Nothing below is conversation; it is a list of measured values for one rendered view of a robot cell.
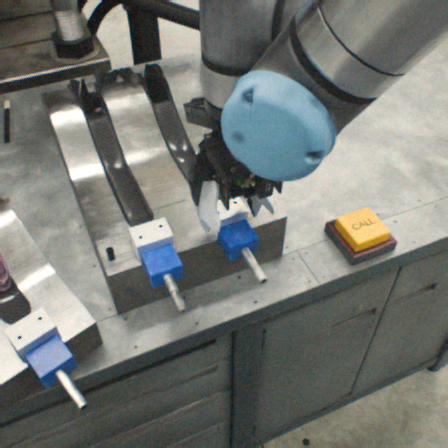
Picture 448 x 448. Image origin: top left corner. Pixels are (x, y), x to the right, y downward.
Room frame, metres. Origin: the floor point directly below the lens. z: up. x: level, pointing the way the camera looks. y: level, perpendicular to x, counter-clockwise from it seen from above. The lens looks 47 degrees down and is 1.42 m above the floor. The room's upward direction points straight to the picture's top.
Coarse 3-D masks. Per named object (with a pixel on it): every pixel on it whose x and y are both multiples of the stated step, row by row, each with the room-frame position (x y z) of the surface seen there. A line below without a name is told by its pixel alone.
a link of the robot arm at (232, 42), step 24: (216, 0) 0.44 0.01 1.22; (240, 0) 0.43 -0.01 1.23; (264, 0) 0.43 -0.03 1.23; (216, 24) 0.44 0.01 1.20; (240, 24) 0.43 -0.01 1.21; (264, 24) 0.42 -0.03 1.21; (216, 48) 0.44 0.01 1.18; (240, 48) 0.43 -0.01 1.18; (264, 48) 0.43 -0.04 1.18; (240, 72) 0.43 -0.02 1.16
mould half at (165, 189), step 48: (48, 96) 0.74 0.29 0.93; (144, 96) 0.74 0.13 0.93; (192, 96) 0.76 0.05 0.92; (144, 144) 0.66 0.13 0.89; (192, 144) 0.67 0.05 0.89; (96, 192) 0.56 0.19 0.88; (144, 192) 0.56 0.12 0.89; (96, 240) 0.46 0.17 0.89; (192, 240) 0.46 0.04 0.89; (144, 288) 0.42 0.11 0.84
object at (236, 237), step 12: (240, 204) 0.50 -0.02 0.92; (228, 216) 0.48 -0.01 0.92; (240, 216) 0.48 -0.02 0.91; (228, 228) 0.47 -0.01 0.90; (240, 228) 0.47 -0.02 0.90; (228, 240) 0.45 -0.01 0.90; (240, 240) 0.45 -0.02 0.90; (252, 240) 0.45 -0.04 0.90; (228, 252) 0.44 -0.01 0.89; (240, 252) 0.44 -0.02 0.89; (252, 252) 0.45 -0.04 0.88; (252, 264) 0.41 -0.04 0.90; (264, 276) 0.40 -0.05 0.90
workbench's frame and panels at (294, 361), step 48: (336, 288) 0.47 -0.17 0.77; (384, 288) 0.60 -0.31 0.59; (432, 288) 0.66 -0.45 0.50; (192, 336) 0.37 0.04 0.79; (240, 336) 0.46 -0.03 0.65; (288, 336) 0.51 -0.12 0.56; (336, 336) 0.56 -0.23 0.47; (384, 336) 0.62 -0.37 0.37; (432, 336) 0.69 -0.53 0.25; (96, 384) 0.36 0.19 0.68; (144, 384) 0.40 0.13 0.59; (192, 384) 0.43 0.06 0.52; (240, 384) 0.46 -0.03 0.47; (288, 384) 0.52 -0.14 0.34; (336, 384) 0.58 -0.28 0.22; (384, 384) 0.65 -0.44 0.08; (0, 432) 0.31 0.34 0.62; (48, 432) 0.33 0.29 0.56; (96, 432) 0.36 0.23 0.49; (144, 432) 0.39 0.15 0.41; (192, 432) 0.43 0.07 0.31; (240, 432) 0.46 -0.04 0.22
